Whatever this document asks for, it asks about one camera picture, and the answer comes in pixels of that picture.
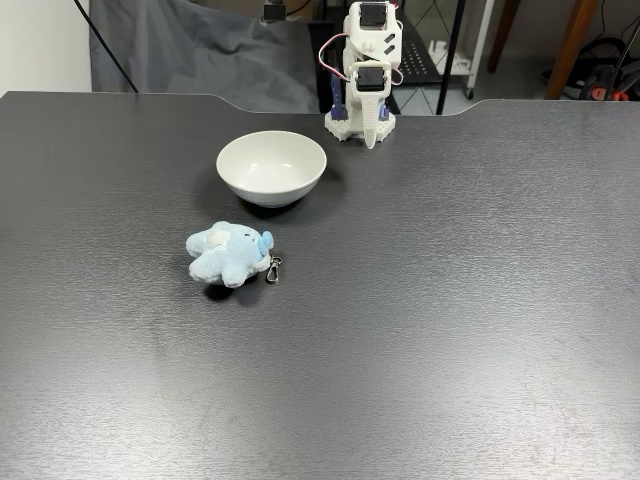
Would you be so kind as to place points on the blue table clamp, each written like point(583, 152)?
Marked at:
point(383, 111)
point(339, 107)

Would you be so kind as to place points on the black vacuum cleaner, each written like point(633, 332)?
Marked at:
point(602, 70)

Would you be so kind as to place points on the white ceramic bowl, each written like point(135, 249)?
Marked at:
point(270, 165)

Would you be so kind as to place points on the small black box device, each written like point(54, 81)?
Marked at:
point(273, 11)

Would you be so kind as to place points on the white metal cart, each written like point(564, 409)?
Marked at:
point(480, 45)

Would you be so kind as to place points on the skyblue plush doll with clasp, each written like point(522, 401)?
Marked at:
point(225, 255)

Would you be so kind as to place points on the brown wooden leg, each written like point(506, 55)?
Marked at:
point(502, 35)
point(570, 45)

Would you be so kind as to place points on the black metal perforated rack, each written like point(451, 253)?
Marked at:
point(420, 60)

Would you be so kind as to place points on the grey fabric cloth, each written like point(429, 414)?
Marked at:
point(200, 55)

